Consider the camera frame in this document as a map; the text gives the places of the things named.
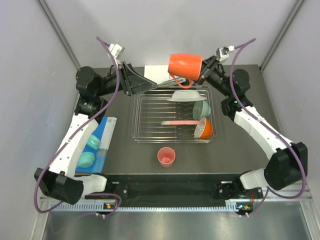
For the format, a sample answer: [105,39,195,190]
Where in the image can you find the white paper manual booklet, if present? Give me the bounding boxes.
[143,65,177,87]

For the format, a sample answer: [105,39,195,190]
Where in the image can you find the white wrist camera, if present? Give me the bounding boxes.
[108,43,125,60]
[216,46,230,63]

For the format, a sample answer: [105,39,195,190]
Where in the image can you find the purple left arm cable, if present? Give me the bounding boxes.
[33,36,123,221]

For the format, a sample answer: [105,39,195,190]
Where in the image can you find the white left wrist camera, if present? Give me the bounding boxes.
[108,43,125,60]

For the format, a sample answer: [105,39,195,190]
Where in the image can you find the blue white headphone box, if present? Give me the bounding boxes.
[76,117,117,174]

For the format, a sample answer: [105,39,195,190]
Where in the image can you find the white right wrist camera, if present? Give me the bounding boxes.
[216,46,230,63]

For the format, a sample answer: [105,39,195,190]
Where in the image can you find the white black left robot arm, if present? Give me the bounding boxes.
[34,62,158,205]

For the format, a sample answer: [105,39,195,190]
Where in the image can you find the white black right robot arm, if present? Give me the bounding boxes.
[198,55,308,198]

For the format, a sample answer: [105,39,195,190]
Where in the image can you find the pink white floral plate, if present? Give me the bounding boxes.
[161,120,205,126]

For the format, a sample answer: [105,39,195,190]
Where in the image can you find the chrome wire dish rack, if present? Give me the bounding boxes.
[131,86,216,144]

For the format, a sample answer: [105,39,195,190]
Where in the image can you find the pink plastic cup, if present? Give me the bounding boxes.
[157,147,176,168]

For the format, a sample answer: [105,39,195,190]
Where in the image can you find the mint green ceramic bowl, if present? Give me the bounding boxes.
[192,100,211,120]

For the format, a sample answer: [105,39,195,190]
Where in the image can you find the grey slotted cable duct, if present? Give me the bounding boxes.
[49,199,255,213]

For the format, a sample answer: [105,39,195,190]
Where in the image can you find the aluminium frame rail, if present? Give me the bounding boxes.
[29,179,320,240]

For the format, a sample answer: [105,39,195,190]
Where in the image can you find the white fluted plate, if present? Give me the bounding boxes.
[167,90,206,102]

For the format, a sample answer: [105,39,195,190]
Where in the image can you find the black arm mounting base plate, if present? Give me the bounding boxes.
[84,173,266,208]

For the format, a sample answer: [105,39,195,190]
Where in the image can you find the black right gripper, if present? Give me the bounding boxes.
[179,55,233,99]

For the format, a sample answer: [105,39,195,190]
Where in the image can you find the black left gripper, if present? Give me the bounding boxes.
[95,61,157,97]

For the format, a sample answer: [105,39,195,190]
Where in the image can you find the white orange bowl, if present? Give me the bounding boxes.
[194,117,214,139]

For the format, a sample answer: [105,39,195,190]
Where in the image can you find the orange ceramic mug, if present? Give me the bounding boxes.
[167,53,203,89]

